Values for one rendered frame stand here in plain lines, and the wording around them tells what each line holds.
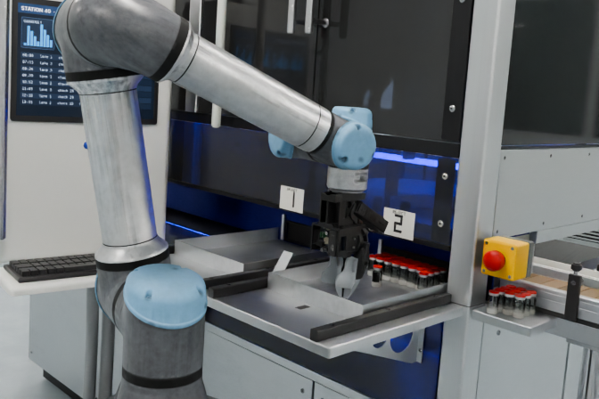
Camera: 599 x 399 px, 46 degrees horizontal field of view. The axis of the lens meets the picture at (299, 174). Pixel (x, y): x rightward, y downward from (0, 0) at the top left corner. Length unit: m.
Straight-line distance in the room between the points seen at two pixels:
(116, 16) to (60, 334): 2.13
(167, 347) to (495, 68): 0.83
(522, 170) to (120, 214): 0.87
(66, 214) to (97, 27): 1.08
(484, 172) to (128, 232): 0.71
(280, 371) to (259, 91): 1.05
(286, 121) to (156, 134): 1.05
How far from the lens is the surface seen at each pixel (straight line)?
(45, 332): 3.09
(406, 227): 1.55
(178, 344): 1.01
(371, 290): 1.53
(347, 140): 1.07
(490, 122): 1.44
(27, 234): 1.97
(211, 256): 1.63
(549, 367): 1.91
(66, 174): 1.97
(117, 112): 1.08
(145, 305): 1.00
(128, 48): 0.96
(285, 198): 1.80
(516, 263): 1.42
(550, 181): 1.70
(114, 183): 1.09
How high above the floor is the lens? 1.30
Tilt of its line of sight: 7 degrees down
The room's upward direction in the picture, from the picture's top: 4 degrees clockwise
